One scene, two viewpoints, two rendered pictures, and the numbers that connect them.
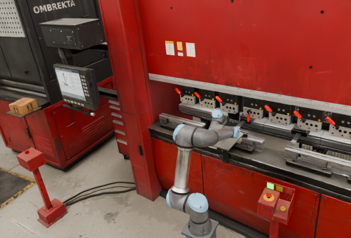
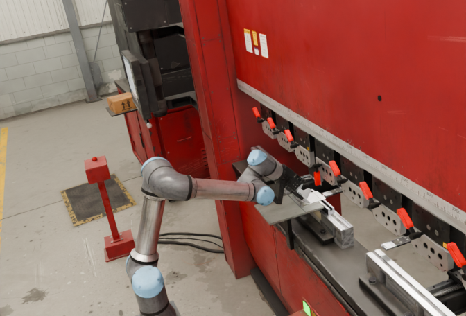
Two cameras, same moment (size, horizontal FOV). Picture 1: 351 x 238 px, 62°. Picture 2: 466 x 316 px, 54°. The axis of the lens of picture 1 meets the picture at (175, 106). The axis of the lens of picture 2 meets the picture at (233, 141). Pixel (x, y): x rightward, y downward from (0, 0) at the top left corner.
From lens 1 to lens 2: 130 cm
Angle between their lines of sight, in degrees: 32
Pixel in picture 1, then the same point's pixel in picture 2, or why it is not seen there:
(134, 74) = (207, 77)
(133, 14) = not seen: outside the picture
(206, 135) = (164, 180)
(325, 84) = (399, 139)
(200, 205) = (140, 286)
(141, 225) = (198, 305)
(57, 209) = (122, 242)
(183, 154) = (145, 202)
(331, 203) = not seen: outside the picture
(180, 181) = (139, 241)
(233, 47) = (298, 46)
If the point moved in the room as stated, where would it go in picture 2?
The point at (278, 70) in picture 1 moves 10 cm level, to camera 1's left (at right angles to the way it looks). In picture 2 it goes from (344, 96) to (317, 95)
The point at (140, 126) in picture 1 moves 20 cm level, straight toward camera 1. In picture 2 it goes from (215, 156) to (200, 172)
